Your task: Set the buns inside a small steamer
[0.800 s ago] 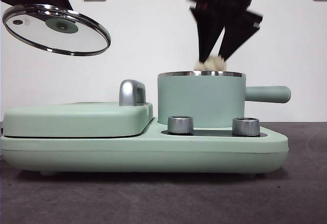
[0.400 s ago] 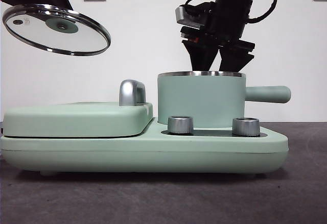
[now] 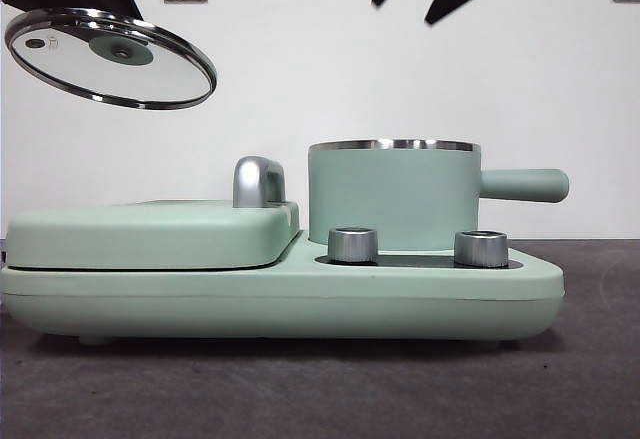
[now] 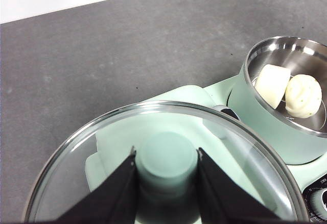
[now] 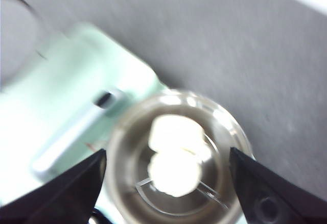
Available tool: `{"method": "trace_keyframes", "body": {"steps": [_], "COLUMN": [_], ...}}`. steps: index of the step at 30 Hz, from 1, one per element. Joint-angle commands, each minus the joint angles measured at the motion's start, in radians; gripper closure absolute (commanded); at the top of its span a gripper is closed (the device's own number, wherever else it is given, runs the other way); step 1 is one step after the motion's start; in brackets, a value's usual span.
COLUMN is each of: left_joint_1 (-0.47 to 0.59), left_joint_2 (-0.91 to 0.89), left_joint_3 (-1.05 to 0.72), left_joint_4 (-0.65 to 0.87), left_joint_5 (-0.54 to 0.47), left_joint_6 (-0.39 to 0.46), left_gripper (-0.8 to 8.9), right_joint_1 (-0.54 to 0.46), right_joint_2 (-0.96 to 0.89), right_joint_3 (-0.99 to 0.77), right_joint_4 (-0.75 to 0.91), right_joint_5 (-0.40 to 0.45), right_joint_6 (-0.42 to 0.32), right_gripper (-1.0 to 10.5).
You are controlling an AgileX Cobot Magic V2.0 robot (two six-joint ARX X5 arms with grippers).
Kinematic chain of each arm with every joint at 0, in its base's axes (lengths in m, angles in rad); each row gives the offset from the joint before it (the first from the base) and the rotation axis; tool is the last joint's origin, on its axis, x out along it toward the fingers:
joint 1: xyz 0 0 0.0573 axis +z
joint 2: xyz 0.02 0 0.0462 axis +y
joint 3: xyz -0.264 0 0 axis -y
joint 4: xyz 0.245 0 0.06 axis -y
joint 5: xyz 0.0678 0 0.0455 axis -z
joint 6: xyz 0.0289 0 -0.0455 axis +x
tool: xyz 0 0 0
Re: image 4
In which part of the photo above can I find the silver control knob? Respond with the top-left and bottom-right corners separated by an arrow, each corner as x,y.
310,192 -> 327,222

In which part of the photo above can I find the green breakfast machine base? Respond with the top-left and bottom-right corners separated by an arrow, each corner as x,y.
201,75 -> 327,224

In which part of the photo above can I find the plain white steamed bun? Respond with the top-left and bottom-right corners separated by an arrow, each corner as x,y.
255,64 -> 291,110

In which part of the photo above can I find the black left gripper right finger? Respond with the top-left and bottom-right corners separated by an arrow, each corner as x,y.
196,147 -> 286,224

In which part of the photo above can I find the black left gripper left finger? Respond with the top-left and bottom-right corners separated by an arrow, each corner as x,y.
55,146 -> 140,224

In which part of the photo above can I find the glass lid with green knob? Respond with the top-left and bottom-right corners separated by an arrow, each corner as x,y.
24,100 -> 307,224

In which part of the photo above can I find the green griddle cover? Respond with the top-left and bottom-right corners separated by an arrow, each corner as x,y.
85,84 -> 256,202

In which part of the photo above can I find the green pot with handle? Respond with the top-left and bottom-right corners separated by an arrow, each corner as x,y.
226,35 -> 327,165

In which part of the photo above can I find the twisted scallion steamed bun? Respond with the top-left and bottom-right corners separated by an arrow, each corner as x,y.
285,73 -> 322,119

